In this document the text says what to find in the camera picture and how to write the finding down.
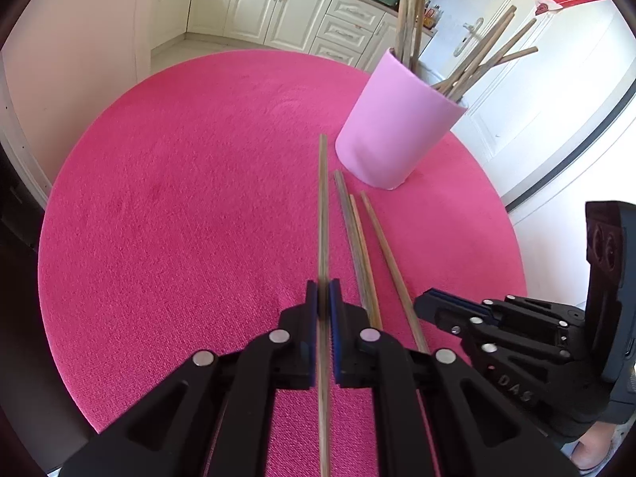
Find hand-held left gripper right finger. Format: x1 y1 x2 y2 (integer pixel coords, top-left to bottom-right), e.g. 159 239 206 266
327 279 580 477

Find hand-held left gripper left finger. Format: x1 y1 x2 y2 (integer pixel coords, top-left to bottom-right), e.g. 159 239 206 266
60 279 319 477

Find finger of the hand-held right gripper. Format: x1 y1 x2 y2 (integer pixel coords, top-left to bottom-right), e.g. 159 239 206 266
414 288 587 359

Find dark wooden chopstick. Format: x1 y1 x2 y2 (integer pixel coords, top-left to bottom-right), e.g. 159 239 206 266
334 170 378 324
317 133 333 477

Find pink cup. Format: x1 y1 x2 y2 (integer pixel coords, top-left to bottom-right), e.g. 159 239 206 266
334 47 469 192

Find group of wooden chopsticks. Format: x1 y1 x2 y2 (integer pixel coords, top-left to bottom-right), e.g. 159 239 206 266
392 0 540 103

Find person's right hand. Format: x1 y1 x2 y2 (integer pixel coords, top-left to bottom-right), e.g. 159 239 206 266
570 420 629 473

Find light wooden chopstick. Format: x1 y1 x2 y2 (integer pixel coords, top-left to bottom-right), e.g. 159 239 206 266
349 194 383 331
360 191 430 353

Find white door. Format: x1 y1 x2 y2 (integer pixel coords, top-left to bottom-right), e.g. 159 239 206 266
412 0 636 209

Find pink round tablecloth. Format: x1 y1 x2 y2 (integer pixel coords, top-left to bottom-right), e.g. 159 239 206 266
37 50 528 477

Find orange sauce bottle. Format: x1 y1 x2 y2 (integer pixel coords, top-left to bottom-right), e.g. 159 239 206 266
422 2 445 31

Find cream base kitchen cabinets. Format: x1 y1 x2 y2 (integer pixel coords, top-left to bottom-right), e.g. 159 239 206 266
149 0 438 70

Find tall white cabinet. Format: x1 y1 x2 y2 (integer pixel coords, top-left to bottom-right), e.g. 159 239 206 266
0 0 152 200

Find metal door handle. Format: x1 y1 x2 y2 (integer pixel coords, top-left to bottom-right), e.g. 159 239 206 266
454 17 485 58

